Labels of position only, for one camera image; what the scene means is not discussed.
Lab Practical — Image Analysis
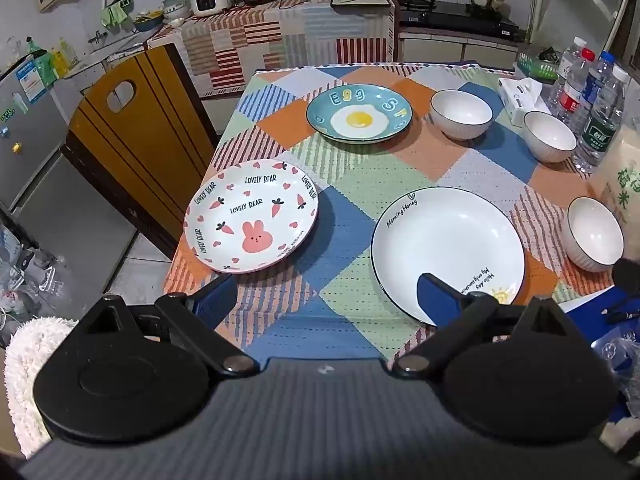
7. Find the clear plastic bag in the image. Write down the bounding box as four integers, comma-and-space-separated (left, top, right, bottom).
0, 225, 61, 321

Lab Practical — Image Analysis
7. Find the clear rice bag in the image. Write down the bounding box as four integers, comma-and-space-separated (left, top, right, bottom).
587, 125, 640, 241

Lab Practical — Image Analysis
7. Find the blue board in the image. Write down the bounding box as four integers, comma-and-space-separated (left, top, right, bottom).
557, 285, 640, 361

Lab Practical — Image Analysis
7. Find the grey fridge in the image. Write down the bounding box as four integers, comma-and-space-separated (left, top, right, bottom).
0, 50, 138, 306

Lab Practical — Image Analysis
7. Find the clear white cap bottle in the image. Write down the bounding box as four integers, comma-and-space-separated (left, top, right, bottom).
547, 36, 587, 106

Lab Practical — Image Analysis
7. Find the green label water bottle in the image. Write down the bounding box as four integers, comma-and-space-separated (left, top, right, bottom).
572, 66, 630, 173

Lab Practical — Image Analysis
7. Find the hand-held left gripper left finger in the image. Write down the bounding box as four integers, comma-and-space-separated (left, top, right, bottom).
75, 274, 262, 377

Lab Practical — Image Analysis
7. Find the blue label water bottle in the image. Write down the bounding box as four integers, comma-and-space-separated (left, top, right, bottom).
570, 51, 616, 136

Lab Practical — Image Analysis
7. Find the green plastic basket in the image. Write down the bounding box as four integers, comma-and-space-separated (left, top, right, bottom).
515, 51, 563, 83

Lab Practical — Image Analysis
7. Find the pink bunny plate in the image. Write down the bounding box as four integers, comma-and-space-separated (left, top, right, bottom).
183, 158, 320, 275

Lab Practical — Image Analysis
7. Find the green detergent bottle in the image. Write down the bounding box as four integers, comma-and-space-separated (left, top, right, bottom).
27, 37, 58, 86

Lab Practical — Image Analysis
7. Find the white ribbed bowl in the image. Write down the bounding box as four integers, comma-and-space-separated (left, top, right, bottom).
523, 111, 578, 163
566, 196, 625, 273
430, 89, 494, 141

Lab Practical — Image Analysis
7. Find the black gas stove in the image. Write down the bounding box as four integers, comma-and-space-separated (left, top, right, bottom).
397, 0, 526, 41

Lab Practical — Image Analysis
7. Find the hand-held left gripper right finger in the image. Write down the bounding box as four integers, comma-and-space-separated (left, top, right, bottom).
391, 273, 576, 380

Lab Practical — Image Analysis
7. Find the patchwork tablecloth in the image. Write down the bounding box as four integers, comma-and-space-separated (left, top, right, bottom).
162, 62, 617, 362

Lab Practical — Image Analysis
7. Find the white fluffy cloth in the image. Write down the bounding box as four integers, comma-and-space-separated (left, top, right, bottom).
5, 317, 78, 456

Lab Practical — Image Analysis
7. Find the red label water bottle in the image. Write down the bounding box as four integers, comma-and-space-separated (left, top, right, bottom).
552, 49, 598, 133

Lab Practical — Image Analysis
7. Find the stack of pale bowls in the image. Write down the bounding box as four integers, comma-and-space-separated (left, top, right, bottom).
162, 0, 193, 23

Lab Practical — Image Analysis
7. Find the yellow detergent bottle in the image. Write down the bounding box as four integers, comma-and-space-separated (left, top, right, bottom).
52, 40, 81, 73

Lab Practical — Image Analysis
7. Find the brown wooden chair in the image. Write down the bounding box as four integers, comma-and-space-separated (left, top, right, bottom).
62, 42, 218, 261

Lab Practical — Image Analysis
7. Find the blue basin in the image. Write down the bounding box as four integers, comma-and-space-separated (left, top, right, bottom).
134, 10, 165, 32

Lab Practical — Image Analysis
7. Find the striped patchwork counter cloth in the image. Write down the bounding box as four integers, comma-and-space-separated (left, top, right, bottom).
145, 0, 398, 98

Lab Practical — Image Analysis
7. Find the clear plastic wrapper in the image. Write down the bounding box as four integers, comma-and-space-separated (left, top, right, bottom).
592, 330, 640, 386

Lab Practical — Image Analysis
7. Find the large white plate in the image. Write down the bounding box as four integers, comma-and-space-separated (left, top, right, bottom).
371, 186, 527, 328

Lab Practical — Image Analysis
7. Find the green hanging cloth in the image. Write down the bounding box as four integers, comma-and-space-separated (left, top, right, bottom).
101, 2, 128, 28

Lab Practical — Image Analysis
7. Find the white tissue pack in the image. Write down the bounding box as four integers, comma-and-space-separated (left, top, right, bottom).
497, 77, 543, 126

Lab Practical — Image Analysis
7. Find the teal fried egg plate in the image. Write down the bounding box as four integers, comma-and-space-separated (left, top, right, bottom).
306, 83, 414, 145

